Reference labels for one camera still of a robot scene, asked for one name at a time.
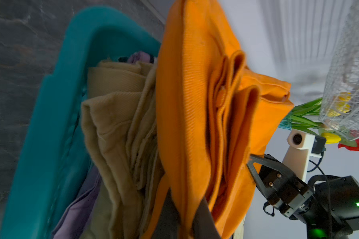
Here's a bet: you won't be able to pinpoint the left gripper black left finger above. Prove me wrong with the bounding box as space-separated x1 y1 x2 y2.
151 189 180 239

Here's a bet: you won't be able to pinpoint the khaki pants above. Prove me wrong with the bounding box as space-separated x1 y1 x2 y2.
79 59 168 239

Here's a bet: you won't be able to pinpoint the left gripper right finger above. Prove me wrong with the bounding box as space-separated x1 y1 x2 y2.
192 198 221 239

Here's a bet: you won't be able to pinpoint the white wire wall shelf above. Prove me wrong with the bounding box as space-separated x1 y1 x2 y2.
319 1 359 140

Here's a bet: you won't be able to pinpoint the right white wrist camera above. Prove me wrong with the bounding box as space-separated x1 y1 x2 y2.
282 129 327 182

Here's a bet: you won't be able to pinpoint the purple pants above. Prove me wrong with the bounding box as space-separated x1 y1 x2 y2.
50 50 156 239

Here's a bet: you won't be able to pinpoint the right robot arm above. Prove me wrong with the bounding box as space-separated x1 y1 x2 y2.
247 155 359 239

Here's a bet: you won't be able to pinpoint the artificial flower bouquet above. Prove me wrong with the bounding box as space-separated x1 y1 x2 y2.
285 92 359 151

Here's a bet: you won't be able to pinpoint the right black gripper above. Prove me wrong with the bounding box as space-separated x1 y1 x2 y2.
247 154 313 220

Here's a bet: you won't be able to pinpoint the orange pants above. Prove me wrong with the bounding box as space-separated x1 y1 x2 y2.
142 1 294 239

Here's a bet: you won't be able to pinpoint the teal plastic basket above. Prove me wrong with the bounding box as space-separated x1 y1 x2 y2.
0 6 160 239

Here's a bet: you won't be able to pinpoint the glass vase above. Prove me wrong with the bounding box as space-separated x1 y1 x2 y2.
278 118 292 130

